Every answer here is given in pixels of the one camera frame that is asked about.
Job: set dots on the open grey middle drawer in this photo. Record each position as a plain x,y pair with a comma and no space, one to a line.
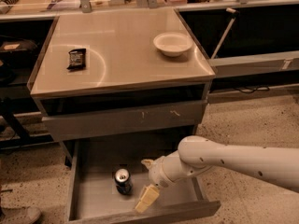
94,199

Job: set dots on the grey sneaker shoe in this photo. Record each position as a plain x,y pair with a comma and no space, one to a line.
24,215

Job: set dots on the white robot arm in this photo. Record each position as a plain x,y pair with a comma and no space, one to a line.
196,155

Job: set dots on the closed grey top drawer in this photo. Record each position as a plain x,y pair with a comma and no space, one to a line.
125,120

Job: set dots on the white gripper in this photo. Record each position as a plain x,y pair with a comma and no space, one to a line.
157,173

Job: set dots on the dark bag on shelf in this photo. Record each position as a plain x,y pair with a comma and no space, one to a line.
17,49

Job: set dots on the black snack bar wrapper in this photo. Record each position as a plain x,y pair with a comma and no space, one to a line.
77,59

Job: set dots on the blue pepsi can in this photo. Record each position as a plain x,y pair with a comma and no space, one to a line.
123,181

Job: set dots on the grey drawer cabinet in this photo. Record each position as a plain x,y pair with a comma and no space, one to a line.
123,67

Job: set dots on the white ceramic bowl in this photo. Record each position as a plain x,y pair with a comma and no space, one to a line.
172,44

